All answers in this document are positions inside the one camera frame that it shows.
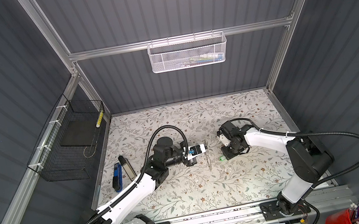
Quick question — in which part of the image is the green key tag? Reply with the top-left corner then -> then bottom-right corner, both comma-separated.
219,155 -> 227,162

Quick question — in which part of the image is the metal perforated ring disc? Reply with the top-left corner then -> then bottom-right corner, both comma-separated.
204,141 -> 212,171

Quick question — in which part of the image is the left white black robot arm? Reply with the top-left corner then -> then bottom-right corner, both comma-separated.
84,125 -> 207,224

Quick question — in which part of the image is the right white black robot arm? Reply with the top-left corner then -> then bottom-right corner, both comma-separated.
217,118 -> 359,216

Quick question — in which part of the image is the blue black tool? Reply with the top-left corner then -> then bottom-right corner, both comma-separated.
112,156 -> 137,193

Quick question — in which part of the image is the yellow marker in basket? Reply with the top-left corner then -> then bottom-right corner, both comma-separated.
96,110 -> 104,128

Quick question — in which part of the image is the red bucket with pens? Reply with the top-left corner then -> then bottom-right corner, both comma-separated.
325,204 -> 359,224

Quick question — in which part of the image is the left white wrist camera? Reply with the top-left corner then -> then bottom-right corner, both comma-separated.
187,144 -> 207,160

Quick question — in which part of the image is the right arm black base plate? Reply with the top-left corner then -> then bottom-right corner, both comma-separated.
259,200 -> 311,221

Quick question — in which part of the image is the white mesh wall basket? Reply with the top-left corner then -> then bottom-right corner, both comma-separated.
147,31 -> 227,74

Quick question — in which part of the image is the black wire wall basket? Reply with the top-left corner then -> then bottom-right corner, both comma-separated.
28,96 -> 107,182

